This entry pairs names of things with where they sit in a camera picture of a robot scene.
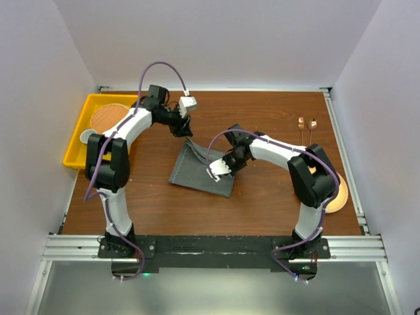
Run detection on rose gold fork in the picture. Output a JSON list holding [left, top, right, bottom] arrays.
[[298, 117, 305, 146]]

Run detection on aluminium frame rail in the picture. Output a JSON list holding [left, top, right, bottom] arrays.
[[22, 86, 403, 315]]

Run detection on yellow plastic tray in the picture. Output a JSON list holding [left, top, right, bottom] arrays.
[[63, 94, 137, 170]]

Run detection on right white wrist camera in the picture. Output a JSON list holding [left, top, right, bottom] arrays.
[[206, 158, 234, 182]]

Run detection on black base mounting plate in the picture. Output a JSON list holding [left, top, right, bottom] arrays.
[[97, 236, 331, 280]]

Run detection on orange woven coaster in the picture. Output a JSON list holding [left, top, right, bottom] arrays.
[[90, 103, 129, 134]]

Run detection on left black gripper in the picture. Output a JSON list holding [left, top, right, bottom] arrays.
[[156, 104, 192, 138]]

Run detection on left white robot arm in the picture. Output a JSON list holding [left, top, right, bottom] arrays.
[[85, 85, 198, 257]]

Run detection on grey cloth napkin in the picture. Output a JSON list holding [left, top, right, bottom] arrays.
[[169, 137, 234, 198]]

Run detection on grey ceramic cup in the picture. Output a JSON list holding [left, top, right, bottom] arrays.
[[79, 129, 96, 144]]

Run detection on golden round plate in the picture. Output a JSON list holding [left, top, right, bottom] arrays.
[[325, 173, 348, 214]]

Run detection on rose gold spoon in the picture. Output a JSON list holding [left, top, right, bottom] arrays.
[[307, 118, 318, 146]]

